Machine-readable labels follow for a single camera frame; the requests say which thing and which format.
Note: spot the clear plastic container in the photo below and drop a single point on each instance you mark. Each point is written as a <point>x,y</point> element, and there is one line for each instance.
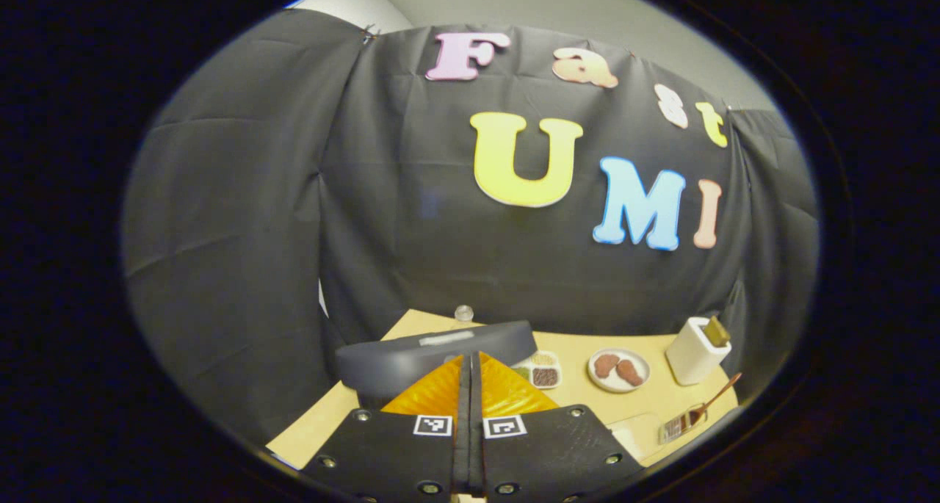
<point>635,437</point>

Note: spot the red meat piece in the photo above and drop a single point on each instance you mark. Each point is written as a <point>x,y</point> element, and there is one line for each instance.
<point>606,365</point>
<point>630,373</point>

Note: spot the white divided bean dish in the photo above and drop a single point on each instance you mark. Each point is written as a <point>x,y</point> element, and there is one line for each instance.
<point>543,376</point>

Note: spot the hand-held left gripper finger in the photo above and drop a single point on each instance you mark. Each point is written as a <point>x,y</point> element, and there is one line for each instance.
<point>463,415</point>
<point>477,415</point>

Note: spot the black backdrop cloth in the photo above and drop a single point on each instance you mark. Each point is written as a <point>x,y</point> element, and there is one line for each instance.
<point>235,216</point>

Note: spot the white toaster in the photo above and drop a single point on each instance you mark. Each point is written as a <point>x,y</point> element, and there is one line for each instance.
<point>690,360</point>

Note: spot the brown toast slice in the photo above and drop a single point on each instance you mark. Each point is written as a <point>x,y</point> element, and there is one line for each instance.
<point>716,332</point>

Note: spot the white round plate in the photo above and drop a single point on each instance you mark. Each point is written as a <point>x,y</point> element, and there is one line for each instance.
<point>618,385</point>

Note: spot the dark grey rice cooker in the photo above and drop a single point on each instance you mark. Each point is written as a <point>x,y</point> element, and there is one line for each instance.
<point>396,360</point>

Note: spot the brown wooden spoon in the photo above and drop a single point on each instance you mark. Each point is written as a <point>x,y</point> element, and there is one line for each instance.
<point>716,402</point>

